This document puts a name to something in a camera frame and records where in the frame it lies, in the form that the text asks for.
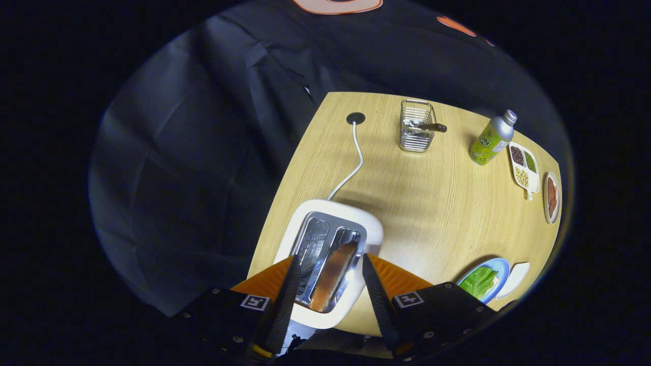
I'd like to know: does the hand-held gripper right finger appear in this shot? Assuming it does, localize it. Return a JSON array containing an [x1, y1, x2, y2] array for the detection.
[[362, 253, 501, 361]]

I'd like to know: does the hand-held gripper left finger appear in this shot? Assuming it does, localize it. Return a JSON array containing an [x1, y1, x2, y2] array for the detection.
[[175, 254, 303, 364]]

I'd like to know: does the toasted bread slice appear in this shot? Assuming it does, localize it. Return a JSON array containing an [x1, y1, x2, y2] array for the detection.
[[309, 241, 358, 313]]

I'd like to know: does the green lettuce leaf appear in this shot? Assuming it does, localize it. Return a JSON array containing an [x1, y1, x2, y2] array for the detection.
[[459, 266, 499, 300]]

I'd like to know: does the white toaster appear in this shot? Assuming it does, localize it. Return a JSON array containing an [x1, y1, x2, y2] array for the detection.
[[273, 199, 384, 330]]

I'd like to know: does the blue plate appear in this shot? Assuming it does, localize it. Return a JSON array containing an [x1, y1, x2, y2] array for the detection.
[[456, 257, 511, 304]]

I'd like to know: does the white square plate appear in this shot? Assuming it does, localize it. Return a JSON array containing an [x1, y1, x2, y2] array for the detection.
[[495, 262, 530, 299]]

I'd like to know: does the white oval plate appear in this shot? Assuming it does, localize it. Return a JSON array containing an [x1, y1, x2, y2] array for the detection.
[[543, 172, 561, 225]]

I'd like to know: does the green drink bottle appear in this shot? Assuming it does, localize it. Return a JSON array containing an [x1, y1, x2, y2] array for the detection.
[[469, 109, 518, 166]]

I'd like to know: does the white divided tray with beans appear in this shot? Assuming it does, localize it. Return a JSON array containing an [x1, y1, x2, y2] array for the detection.
[[509, 142, 541, 201]]

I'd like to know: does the white toaster cable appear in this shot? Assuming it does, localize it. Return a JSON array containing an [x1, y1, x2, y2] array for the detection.
[[327, 121, 364, 201]]

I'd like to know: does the wire utensil holder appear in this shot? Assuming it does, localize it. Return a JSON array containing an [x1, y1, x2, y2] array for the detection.
[[399, 99, 438, 153]]

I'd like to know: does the wooden-handled utensil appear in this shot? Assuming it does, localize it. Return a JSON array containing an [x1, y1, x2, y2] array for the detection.
[[409, 119, 448, 133]]

